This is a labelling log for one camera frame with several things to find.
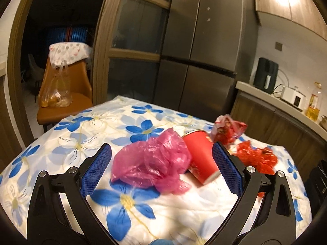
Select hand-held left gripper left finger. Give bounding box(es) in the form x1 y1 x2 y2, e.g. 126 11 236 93
27 143 116 245

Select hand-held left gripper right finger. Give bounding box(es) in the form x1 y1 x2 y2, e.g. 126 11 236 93
204 141 297 245

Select red paper cup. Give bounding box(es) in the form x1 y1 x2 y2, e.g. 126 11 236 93
181 130 221 186

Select red wrapper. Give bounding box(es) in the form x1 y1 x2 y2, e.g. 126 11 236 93
231 140 279 176

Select red white printed bag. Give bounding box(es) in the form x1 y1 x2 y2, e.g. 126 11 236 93
209 114 248 145

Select pink plastic bag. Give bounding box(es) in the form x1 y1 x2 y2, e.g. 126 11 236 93
111 128 193 195

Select blue floral blanket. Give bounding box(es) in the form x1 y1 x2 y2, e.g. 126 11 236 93
0 95 314 245

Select wooden base cabinets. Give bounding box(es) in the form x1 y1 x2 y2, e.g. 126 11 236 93
229 92 327 175

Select orange chair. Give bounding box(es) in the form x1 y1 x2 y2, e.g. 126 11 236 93
36 58 94 133

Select clear bag of fruit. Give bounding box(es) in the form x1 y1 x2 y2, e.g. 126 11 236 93
38 61 73 108

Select white cooker with lid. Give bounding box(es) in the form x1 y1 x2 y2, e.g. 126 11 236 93
279 86 306 108

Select dark air fryer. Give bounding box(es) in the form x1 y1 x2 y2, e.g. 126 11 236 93
253 57 279 95

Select cooking oil bottle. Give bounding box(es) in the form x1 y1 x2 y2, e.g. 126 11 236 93
306 82 323 121

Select white dotted cloth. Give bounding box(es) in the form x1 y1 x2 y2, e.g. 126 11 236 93
49 42 93 66

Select steel refrigerator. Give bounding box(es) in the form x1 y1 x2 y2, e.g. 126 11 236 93
153 0 259 121

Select blue striped curtain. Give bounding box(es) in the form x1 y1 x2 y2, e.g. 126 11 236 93
41 25 90 44

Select wooden framed glass door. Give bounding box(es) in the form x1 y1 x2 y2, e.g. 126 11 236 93
91 0 177 108

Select white appliance cable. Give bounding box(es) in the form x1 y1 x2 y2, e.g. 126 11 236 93
271 68 292 98

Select wooden wall cabinets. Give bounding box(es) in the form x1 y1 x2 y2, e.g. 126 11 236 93
255 0 327 42

